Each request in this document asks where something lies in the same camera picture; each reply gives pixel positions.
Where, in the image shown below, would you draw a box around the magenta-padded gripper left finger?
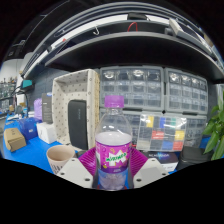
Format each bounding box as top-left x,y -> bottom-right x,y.
56,147 -> 101,190

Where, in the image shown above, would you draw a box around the dark grey tall box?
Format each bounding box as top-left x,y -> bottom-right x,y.
41,92 -> 54,124

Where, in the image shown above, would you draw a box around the clear compartment box, colourful parts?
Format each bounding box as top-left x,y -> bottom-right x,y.
135,113 -> 188,153

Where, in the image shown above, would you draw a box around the blue box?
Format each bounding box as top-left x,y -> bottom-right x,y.
18,117 -> 41,141

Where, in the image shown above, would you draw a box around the brown cardboard box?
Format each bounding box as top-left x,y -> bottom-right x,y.
3,127 -> 27,153

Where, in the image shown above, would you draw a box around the black rectangular speaker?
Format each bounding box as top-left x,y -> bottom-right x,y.
67,99 -> 89,151

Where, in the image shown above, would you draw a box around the beige patterned mug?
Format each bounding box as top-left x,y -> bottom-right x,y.
45,144 -> 77,175

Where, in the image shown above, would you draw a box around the black overhead shelf unit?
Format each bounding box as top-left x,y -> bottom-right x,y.
19,1 -> 224,84

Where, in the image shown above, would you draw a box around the small white box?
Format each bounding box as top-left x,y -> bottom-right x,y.
35,121 -> 58,145

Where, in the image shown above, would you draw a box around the purple bag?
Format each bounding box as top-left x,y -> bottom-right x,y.
33,97 -> 44,121

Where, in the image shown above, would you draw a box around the green potted plant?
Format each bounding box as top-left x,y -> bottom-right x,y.
201,89 -> 224,161

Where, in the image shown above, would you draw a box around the purple-labelled clear drink bottle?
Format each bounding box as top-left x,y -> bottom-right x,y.
94,95 -> 134,192

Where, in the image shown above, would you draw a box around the black flat case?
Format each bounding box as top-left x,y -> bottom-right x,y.
176,145 -> 209,171

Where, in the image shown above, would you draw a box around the black box with white label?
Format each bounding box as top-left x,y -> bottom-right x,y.
143,150 -> 179,173

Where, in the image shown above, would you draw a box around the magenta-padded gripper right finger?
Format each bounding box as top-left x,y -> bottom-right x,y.
127,147 -> 170,190

